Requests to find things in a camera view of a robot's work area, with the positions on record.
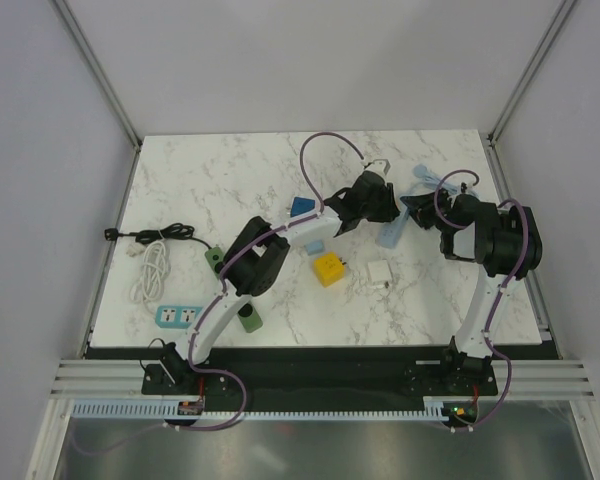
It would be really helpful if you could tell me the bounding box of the dark blue cube adapter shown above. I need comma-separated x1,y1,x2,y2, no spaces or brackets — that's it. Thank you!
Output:
289,196,316,218

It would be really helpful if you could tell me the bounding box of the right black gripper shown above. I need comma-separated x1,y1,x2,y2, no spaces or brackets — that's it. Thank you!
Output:
402,188,454,233

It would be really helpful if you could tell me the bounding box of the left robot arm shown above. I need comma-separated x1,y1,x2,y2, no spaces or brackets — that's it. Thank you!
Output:
145,162,399,393

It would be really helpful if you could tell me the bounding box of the green power strip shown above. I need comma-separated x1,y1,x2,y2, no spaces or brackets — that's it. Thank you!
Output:
203,244,264,334

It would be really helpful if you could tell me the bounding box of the yellow cube plug adapter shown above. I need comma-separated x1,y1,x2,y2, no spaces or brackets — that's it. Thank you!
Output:
312,252,346,287

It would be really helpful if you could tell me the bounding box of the white slotted cable duct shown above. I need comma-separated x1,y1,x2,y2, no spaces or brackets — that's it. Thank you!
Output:
71,398,477,423

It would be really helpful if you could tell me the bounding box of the aluminium frame post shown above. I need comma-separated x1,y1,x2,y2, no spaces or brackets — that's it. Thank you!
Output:
486,0,579,146
49,0,142,152

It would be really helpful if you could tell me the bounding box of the light blue plug adapter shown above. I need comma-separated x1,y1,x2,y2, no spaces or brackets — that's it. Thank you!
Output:
305,240,325,255

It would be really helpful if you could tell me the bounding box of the light blue power strip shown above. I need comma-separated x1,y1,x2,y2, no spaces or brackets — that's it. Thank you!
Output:
376,208,409,249

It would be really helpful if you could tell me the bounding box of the right aluminium frame post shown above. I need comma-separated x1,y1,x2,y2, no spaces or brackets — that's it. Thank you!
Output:
486,0,579,146

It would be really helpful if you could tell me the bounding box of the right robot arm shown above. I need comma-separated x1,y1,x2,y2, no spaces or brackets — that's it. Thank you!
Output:
401,189,543,395

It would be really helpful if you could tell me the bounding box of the teal USB power strip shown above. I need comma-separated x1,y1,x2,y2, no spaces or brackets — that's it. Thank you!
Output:
155,305,202,330

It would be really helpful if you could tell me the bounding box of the white power cable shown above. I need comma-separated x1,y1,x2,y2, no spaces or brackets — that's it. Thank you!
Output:
126,240,173,304

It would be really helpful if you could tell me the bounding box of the left aluminium frame post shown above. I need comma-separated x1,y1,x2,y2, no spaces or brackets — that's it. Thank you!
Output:
49,0,142,152

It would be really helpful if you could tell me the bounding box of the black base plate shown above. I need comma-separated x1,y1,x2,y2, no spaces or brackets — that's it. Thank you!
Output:
141,346,492,411

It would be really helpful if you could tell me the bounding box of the white USB charger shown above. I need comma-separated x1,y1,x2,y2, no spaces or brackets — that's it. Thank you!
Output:
367,260,392,288

